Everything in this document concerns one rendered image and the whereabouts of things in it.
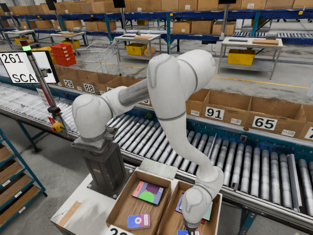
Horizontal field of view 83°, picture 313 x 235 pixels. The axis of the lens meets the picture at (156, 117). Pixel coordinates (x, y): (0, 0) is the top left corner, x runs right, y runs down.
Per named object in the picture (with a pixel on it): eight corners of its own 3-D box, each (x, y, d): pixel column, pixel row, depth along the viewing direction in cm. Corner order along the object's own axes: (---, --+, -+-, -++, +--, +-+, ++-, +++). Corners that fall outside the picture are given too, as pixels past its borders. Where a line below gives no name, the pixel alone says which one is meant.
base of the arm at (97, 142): (106, 150, 99) (104, 143, 96) (73, 144, 104) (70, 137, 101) (120, 130, 113) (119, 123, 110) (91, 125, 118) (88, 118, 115)
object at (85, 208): (51, 222, 115) (49, 219, 113) (105, 158, 158) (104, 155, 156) (206, 309, 80) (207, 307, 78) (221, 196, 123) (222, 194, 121)
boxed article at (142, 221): (128, 218, 111) (127, 215, 109) (149, 216, 111) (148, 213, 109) (128, 230, 105) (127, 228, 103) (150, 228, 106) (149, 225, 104)
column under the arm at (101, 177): (115, 200, 122) (105, 169, 103) (86, 188, 131) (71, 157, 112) (133, 170, 141) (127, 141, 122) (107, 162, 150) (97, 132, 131)
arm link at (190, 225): (183, 223, 78) (183, 229, 82) (204, 223, 78) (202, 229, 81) (181, 203, 86) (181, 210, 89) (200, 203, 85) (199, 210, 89)
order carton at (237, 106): (200, 118, 171) (202, 103, 161) (208, 103, 192) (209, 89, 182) (245, 127, 156) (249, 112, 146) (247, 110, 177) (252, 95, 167)
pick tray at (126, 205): (108, 229, 107) (104, 222, 101) (136, 178, 135) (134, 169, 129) (151, 249, 97) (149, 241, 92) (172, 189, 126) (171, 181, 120)
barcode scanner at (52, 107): (58, 119, 164) (53, 109, 159) (51, 117, 170) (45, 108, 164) (64, 115, 169) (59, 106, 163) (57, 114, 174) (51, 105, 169)
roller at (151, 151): (143, 161, 155) (143, 157, 152) (167, 127, 192) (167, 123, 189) (148, 162, 153) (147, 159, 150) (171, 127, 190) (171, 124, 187)
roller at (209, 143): (193, 179, 137) (194, 175, 134) (209, 137, 174) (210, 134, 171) (200, 182, 135) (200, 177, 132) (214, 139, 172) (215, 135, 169)
